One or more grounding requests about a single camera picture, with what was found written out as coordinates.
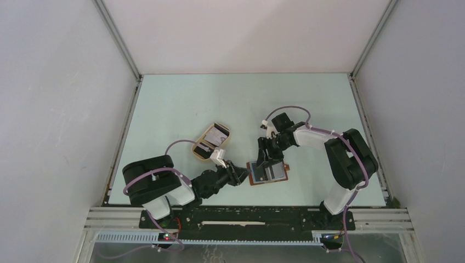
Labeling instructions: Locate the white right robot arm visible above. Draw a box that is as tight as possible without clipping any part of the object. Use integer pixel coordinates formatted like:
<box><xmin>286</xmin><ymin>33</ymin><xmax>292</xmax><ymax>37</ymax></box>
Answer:
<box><xmin>256</xmin><ymin>113</ymin><xmax>379</xmax><ymax>229</ymax></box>

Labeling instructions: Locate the light blue cable duct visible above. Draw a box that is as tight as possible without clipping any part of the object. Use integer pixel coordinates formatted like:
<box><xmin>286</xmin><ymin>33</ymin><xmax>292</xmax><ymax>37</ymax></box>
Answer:
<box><xmin>96</xmin><ymin>232</ymin><xmax>324</xmax><ymax>246</ymax></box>

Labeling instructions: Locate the grey card in tray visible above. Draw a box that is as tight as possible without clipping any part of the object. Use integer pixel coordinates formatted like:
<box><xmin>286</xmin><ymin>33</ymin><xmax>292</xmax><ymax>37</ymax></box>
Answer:
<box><xmin>204</xmin><ymin>123</ymin><xmax>230</xmax><ymax>146</ymax></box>

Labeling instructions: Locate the left aluminium corner post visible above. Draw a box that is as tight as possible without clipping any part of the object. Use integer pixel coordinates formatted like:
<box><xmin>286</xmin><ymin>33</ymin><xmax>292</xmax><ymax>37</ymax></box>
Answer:
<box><xmin>92</xmin><ymin>0</ymin><xmax>142</xmax><ymax>82</ymax></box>

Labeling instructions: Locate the black card in tray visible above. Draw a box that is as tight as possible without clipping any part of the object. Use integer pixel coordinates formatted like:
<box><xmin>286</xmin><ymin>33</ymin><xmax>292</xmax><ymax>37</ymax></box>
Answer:
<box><xmin>193</xmin><ymin>143</ymin><xmax>214</xmax><ymax>159</ymax></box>

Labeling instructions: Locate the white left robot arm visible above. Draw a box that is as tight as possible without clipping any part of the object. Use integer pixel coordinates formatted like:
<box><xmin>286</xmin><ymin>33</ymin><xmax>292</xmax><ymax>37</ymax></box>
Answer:
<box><xmin>122</xmin><ymin>155</ymin><xmax>250</xmax><ymax>228</ymax></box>

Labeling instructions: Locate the brown leather card holder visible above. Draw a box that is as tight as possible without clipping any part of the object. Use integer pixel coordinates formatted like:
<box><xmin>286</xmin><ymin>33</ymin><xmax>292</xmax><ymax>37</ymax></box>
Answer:
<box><xmin>247</xmin><ymin>162</ymin><xmax>290</xmax><ymax>186</ymax></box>

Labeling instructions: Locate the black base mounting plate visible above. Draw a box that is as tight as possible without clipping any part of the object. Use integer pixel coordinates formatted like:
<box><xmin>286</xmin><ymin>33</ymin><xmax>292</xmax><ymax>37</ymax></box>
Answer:
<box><xmin>157</xmin><ymin>206</ymin><xmax>356</xmax><ymax>242</ymax></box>

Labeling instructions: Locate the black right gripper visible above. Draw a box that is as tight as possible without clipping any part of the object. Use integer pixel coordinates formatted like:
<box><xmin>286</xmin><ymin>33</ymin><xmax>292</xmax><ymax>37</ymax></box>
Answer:
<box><xmin>256</xmin><ymin>136</ymin><xmax>292</xmax><ymax>168</ymax></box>

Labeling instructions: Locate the oval wooden tray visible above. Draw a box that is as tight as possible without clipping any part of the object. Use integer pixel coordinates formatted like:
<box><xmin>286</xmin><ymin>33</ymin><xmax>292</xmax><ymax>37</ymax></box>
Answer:
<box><xmin>191</xmin><ymin>122</ymin><xmax>231</xmax><ymax>161</ymax></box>

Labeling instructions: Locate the aluminium corner frame post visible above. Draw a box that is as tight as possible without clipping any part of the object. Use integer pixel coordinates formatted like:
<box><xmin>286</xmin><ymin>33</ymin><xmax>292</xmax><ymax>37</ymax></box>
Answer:
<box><xmin>350</xmin><ymin>0</ymin><xmax>400</xmax><ymax>79</ymax></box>

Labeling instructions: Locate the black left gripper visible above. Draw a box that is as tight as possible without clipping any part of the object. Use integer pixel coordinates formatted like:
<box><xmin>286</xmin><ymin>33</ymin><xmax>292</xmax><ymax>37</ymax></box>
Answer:
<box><xmin>203</xmin><ymin>158</ymin><xmax>251</xmax><ymax>198</ymax></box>

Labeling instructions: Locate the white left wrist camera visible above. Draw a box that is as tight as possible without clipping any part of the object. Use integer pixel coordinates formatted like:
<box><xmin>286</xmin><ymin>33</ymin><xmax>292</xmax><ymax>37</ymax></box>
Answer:
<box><xmin>209</xmin><ymin>147</ymin><xmax>227</xmax><ymax>168</ymax></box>

